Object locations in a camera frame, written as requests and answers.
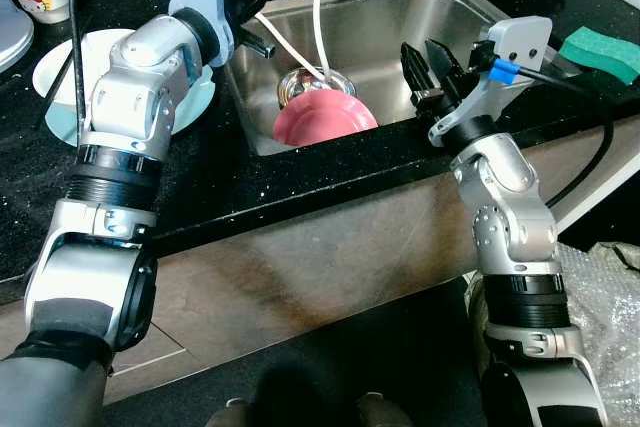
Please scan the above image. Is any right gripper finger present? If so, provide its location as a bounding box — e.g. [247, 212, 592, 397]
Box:
[425, 38, 464, 84]
[399, 41, 430, 94]

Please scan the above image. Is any pink bowl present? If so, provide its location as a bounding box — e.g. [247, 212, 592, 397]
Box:
[272, 88, 380, 147]

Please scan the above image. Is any stainless steel sink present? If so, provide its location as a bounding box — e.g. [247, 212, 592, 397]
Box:
[225, 0, 603, 158]

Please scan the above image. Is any clear drinking glass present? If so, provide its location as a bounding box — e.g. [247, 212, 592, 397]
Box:
[277, 67, 357, 108]

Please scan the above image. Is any green sponge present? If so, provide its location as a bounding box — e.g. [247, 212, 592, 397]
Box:
[557, 26, 640, 86]

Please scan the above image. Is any brown cabinet front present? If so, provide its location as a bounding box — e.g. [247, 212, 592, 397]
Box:
[100, 115, 640, 373]

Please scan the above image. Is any olive green cloth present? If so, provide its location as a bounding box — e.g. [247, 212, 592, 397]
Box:
[588, 241, 640, 278]

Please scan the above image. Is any grey white plate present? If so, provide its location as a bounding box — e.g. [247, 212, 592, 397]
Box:
[0, 0, 37, 74]

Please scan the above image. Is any clear bubble wrap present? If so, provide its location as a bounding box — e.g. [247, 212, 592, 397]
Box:
[553, 241, 640, 427]

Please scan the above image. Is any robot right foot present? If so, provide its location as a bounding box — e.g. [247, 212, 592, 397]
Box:
[357, 391, 417, 427]

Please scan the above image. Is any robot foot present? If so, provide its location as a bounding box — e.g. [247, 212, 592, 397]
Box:
[357, 391, 417, 427]
[204, 397, 252, 427]

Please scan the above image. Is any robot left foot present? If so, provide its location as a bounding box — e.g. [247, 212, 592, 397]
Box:
[204, 397, 252, 427]

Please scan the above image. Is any white hose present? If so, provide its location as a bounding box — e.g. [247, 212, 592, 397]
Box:
[254, 11, 327, 79]
[312, 0, 342, 79]

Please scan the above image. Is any blue cable tape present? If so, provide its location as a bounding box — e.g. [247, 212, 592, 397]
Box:
[489, 58, 522, 86]

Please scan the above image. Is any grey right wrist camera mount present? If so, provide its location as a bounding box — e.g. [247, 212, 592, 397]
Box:
[428, 16, 554, 146]

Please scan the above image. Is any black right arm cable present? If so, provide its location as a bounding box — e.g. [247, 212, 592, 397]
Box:
[488, 59, 617, 210]

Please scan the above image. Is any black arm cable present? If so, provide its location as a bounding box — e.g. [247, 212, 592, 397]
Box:
[488, 59, 617, 210]
[40, 0, 93, 138]

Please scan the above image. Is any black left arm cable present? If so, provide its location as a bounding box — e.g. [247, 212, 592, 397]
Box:
[40, 0, 93, 138]

